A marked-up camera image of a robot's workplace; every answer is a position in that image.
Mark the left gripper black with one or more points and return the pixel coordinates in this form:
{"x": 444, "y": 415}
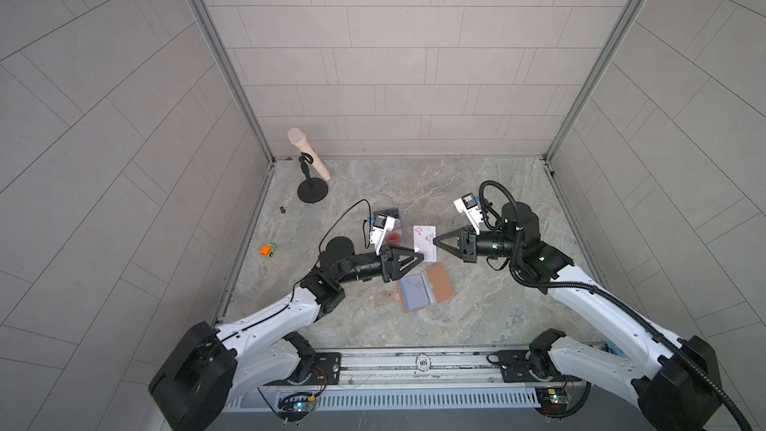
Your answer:
{"x": 386, "y": 271}

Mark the white ventilation grille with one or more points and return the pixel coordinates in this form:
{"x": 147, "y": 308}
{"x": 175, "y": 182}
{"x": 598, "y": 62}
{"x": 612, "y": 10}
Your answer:
{"x": 427, "y": 398}

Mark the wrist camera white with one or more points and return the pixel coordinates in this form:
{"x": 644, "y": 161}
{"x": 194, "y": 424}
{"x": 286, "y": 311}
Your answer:
{"x": 469, "y": 206}
{"x": 380, "y": 227}

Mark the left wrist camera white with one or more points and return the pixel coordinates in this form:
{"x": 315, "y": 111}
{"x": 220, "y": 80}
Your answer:
{"x": 380, "y": 227}

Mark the circuit board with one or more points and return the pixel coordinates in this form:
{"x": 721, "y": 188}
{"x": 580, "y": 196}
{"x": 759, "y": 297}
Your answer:
{"x": 300, "y": 402}
{"x": 553, "y": 401}

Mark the orange green toy car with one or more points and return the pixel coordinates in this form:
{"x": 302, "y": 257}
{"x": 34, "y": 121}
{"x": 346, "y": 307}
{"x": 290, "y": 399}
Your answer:
{"x": 268, "y": 249}

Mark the pink leather card wallet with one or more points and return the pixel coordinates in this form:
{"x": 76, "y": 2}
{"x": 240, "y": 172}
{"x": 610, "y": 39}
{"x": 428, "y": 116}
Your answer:
{"x": 425, "y": 289}

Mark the beige microphone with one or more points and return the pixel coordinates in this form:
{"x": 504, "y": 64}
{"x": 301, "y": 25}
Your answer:
{"x": 300, "y": 141}

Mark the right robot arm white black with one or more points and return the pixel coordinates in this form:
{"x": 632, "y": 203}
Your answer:
{"x": 675, "y": 382}

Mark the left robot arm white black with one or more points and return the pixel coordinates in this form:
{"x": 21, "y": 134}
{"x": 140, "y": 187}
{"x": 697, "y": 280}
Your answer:
{"x": 211, "y": 366}

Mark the black microphone stand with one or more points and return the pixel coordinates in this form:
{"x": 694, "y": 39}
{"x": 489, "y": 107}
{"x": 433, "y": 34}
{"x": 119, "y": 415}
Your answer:
{"x": 312, "y": 189}

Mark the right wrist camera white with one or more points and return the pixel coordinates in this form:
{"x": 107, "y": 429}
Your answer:
{"x": 469, "y": 206}

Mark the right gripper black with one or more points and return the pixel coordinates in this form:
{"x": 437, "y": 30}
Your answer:
{"x": 465, "y": 244}

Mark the left circuit board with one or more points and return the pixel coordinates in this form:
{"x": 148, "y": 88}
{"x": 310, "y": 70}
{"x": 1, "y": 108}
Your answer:
{"x": 300, "y": 402}

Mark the pink floral card from wallet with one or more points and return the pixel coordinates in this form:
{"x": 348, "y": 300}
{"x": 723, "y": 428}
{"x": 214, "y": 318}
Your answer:
{"x": 423, "y": 239}

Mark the clear acrylic card holder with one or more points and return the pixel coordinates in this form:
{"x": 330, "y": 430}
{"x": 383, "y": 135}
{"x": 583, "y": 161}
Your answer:
{"x": 396, "y": 235}

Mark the right circuit board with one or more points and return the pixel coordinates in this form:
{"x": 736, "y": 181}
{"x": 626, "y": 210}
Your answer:
{"x": 553, "y": 401}

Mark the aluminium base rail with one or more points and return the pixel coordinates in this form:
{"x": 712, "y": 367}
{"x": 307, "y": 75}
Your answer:
{"x": 411, "y": 368}

